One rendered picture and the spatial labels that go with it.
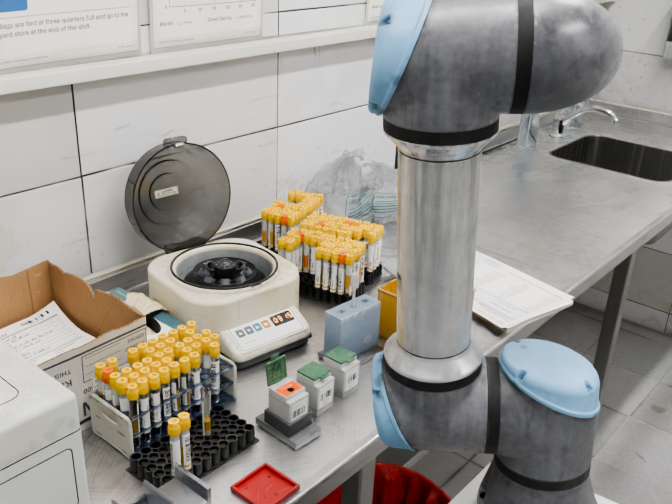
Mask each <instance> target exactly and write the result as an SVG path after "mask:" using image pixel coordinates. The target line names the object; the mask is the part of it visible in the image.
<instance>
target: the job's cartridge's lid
mask: <svg viewBox="0 0 672 504"><path fill-rule="evenodd" d="M270 359H271V361H270V362H268V363H266V364H265V368H266V379H267V386H268V387H269V386H271V385H273V384H277V383H278V382H280V381H282V379H284V378H286V377H287V368H286V356H285V355H284V354H283V355H281V356H279V353H276V354H274V355H272V356H270Z"/></svg>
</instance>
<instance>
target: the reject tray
mask: <svg viewBox="0 0 672 504"><path fill-rule="evenodd" d="M299 489H300V484H298V483H297V482H295V481H294V480H292V479H290V478H289V477H287V476H286V475H284V474H283V473H281V472H280V471H278V470H277V469H275V468H274V467H272V466H270V465H269V464H267V463H266V462H265V463H264V464H262V465H261V466H259V467H258V468H256V469H255V470H254V471H252V472H251V473H249V474H248V475H246V476H245V477H243V478H242V479H240V480H239V481H238V482H236V483H235V484H233V485H232V486H230V491H232V492H233V493H234V494H236V495H237V496H239V497H240V498H241V499H243V500H244V501H246V502H247V503H249V504H281V503H282V502H283V501H285V500H286V499H287V498H289V497H290V496H291V495H293V494H294V493H295V492H297V491H298V490H299Z"/></svg>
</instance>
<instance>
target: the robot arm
mask: <svg viewBox="0 0 672 504"><path fill-rule="evenodd" d="M623 49H624V48H623V37H622V33H621V30H620V28H619V26H618V24H617V22H616V20H615V19H614V17H613V16H612V15H611V14H610V13H609V12H608V11H607V10H606V9H605V8H604V7H602V6H601V5H599V4H597V3H596V2H594V1H593V0H385V1H384V3H383V4H382V7H381V11H380V15H379V21H378V26H377V32H376V39H375V46H374V53H373V61H372V69H371V77H370V86H369V99H368V110H369V112H370V113H372V114H375V115H376V116H381V115H382V114H383V132H384V134H385V135H386V136H387V137H388V138H389V139H390V140H391V141H392V142H393V143H394V144H396V153H395V166H394V169H398V213H397V332H395V333H394V334H392V335H391V336H390V337H389V338H388V340H387V341H386V343H385V346H384V351H382V352H379V353H376V354H375V356H374V358H373V362H372V376H371V381H372V393H373V399H372V400H373V411H374V418H375V423H376V428H377V432H378V435H379V437H380V439H381V440H382V442H383V443H384V444H386V445H387V446H390V447H392V448H401V449H409V450H411V451H414V452H418V451H420V450H428V451H446V452H464V453H482V454H483V453H484V454H494V457H493V460H492V462H491V464H490V466H489V468H488V470H487V472H486V474H485V476H484V478H483V480H482V482H481V484H480V486H479V489H478V493H477V504H598V503H597V500H596V498H595V495H594V490H593V485H592V481H591V477H590V466H591V460H592V452H593V444H594V436H595V428H596V420H597V414H598V413H599V411H600V401H599V390H600V380H599V376H598V374H597V371H596V370H595V368H594V367H593V365H592V364H591V363H590V362H589V361H588V360H587V359H586V358H584V357H583V356H582V355H580V354H578V353H576V352H574V351H573V350H571V349H569V348H567V347H565V346H562V345H560V344H557V343H553V342H549V341H545V340H538V339H520V340H517V341H516V342H513V341H512V342H509V343H508V344H506V345H505V346H504V347H503V349H502V350H501V352H500V353H499V357H487V356H483V351H482V348H481V346H480V344H479V342H478V341H477V340H476V339H475V338H474V337H473V336H472V335H471V321H472V304H473V288H474V272H475V255H476V239H477V222H478V206H479V189H480V173H481V156H482V148H483V147H484V146H485V145H486V144H488V143H489V142H490V141H491V140H492V139H494V138H495V137H496V136H497V134H498V132H499V117H500V115H501V114H537V113H545V112H552V111H557V110H560V109H564V108H567V107H570V106H573V105H576V104H578V103H581V102H583V101H585V100H587V99H589V98H590V97H592V96H594V95H596V94H598V93H599V92H600V91H601V90H602V89H604V88H605V87H606V86H607V85H608V84H609V82H610V81H611V80H612V79H613V77H614V76H615V74H616V72H617V71H618V69H619V66H620V63H621V61H622V56H623Z"/></svg>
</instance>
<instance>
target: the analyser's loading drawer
mask: <svg viewBox="0 0 672 504"><path fill-rule="evenodd" d="M174 468H175V478H173V479H172V480H170V481H169V482H167V483H165V484H164V485H162V486H161V487H159V488H158V489H157V488H156V487H155V486H153V485H152V484H151V483H150V482H148V481H147V480H144V481H143V489H144V494H142V495H140V496H139V497H137V498H136V499H134V500H132V501H131V502H129V503H128V504H212V502H211V487H210V486H209V485H207V484H206V483H204V482H203V481H202V480H200V479H199V478H198V477H196V476H195V475H193V474H192V473H191V472H189V471H188V470H186V469H185V468H184V467H182V466H181V465H179V464H176V465H174Z"/></svg>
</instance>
